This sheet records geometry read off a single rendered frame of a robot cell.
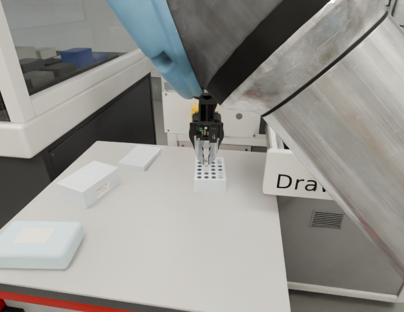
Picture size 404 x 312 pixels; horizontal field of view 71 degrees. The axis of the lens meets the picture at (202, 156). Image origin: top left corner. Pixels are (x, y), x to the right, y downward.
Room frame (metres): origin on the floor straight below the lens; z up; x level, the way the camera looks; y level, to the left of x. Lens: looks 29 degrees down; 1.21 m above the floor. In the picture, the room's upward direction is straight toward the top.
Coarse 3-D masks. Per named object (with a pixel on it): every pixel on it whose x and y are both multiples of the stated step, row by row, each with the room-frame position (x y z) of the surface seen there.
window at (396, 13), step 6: (390, 0) 0.84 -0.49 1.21; (396, 0) 0.83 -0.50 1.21; (402, 0) 0.83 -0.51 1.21; (390, 6) 0.84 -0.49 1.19; (396, 6) 0.83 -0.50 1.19; (402, 6) 0.83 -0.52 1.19; (390, 12) 0.84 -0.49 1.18; (396, 12) 0.83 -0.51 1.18; (402, 12) 0.83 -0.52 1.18; (396, 18) 0.83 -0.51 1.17; (402, 18) 0.83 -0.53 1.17; (402, 24) 0.83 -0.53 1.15
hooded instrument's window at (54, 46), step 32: (32, 0) 0.93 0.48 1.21; (64, 0) 1.09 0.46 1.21; (96, 0) 1.31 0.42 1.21; (32, 32) 0.89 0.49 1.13; (64, 32) 1.05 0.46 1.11; (96, 32) 1.26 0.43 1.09; (32, 64) 0.86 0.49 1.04; (64, 64) 1.01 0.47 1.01; (96, 64) 1.22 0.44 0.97; (32, 96) 0.82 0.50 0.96
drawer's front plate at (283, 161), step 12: (276, 156) 0.53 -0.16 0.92; (288, 156) 0.52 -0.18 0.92; (276, 168) 0.53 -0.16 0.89; (288, 168) 0.52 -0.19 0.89; (300, 168) 0.52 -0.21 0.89; (264, 180) 0.53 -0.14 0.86; (276, 180) 0.53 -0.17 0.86; (288, 180) 0.52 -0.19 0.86; (264, 192) 0.53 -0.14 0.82; (276, 192) 0.53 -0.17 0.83; (288, 192) 0.52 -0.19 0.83; (300, 192) 0.52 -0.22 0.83; (312, 192) 0.51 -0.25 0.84; (324, 192) 0.51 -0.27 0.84
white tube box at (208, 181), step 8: (216, 160) 0.72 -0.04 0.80; (200, 168) 0.68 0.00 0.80; (216, 168) 0.68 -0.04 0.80; (224, 168) 0.67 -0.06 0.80; (200, 176) 0.64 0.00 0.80; (208, 176) 0.64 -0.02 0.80; (216, 176) 0.63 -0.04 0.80; (224, 176) 0.63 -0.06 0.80; (200, 184) 0.62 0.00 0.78; (208, 184) 0.62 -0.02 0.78; (216, 184) 0.62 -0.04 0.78; (224, 184) 0.62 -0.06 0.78
